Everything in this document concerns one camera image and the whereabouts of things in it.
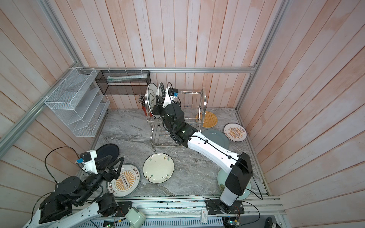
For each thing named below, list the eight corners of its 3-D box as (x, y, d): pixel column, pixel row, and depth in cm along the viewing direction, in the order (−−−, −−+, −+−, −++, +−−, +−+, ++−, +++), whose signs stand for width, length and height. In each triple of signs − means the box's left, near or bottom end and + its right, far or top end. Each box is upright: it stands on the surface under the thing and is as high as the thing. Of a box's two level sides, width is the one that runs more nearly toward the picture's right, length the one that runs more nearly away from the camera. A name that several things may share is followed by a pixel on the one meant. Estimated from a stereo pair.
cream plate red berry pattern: (141, 183, 84) (140, 182, 82) (146, 154, 96) (145, 153, 94) (173, 183, 84) (173, 182, 82) (174, 154, 96) (174, 153, 94)
